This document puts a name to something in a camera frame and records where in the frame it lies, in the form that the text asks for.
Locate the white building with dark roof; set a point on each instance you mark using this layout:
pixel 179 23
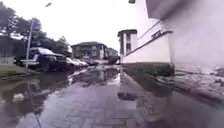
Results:
pixel 126 41

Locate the row of parked cars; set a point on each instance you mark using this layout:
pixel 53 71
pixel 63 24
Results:
pixel 76 62

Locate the low green hedge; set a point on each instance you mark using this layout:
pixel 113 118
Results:
pixel 150 69

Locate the wet grey paved road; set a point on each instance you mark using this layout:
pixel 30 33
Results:
pixel 96 103

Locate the dark car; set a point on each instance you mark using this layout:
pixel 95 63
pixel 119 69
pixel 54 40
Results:
pixel 46 58

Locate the large white building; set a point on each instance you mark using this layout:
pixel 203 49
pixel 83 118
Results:
pixel 186 33

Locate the row of trees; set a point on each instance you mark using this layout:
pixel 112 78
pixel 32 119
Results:
pixel 33 33

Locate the street lamp pole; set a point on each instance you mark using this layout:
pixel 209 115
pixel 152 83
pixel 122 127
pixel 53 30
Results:
pixel 29 40

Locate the rough stone pavement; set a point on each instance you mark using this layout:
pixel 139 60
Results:
pixel 200 81

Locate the grass strip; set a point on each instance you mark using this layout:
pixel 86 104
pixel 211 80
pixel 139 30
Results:
pixel 10 70

